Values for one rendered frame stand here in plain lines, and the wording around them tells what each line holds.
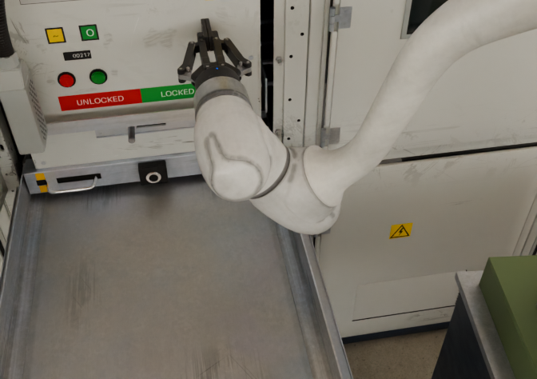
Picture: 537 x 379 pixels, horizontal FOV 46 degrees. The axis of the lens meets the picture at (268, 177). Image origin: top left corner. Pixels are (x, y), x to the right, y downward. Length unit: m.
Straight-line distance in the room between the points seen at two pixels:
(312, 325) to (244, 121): 0.45
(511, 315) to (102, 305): 0.77
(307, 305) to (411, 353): 1.03
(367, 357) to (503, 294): 0.92
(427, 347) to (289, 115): 1.08
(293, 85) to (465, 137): 0.47
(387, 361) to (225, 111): 1.41
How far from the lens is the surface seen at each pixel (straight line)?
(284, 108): 1.42
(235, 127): 0.89
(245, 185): 0.87
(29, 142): 1.25
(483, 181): 1.75
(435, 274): 1.99
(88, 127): 1.31
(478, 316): 1.38
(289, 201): 0.96
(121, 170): 1.42
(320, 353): 1.15
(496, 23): 0.77
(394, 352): 2.19
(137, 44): 1.25
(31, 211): 1.46
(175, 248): 1.31
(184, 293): 1.24
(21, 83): 1.18
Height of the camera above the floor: 1.82
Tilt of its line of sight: 42 degrees down
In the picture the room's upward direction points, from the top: straight up
